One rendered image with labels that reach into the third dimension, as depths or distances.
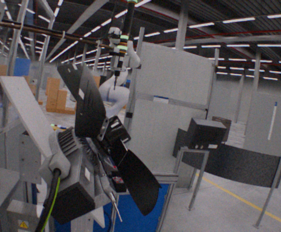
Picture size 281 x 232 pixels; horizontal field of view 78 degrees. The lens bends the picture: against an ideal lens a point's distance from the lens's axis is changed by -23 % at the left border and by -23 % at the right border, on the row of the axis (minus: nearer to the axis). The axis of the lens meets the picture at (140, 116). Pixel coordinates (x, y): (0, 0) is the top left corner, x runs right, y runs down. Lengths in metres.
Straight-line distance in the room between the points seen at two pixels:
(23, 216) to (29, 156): 0.25
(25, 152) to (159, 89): 2.26
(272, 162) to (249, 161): 0.30
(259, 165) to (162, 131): 1.41
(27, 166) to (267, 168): 2.37
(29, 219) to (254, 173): 2.29
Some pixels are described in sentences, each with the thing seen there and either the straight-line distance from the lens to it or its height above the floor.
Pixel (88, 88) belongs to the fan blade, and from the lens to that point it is 0.63.
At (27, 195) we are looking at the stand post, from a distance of 0.97.
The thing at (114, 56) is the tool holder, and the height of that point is 1.50.
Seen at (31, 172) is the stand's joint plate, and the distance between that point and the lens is 0.88.
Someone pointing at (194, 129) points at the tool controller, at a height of 1.19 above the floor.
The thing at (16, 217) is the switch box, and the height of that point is 0.82.
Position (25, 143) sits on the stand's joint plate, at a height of 1.12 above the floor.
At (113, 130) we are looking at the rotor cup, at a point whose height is 1.22.
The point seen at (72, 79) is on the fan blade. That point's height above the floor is 1.38.
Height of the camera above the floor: 1.38
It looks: 7 degrees down
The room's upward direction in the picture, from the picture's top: 10 degrees clockwise
